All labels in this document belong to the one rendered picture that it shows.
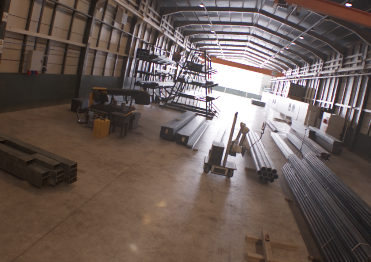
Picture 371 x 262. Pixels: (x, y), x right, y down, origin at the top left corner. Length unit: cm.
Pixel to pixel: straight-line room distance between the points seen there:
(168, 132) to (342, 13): 824
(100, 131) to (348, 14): 1019
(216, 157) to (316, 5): 707
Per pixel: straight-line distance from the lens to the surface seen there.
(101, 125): 938
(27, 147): 629
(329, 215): 557
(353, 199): 594
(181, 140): 1045
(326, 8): 1164
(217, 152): 783
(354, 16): 1199
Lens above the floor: 258
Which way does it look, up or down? 9 degrees down
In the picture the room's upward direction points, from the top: 12 degrees clockwise
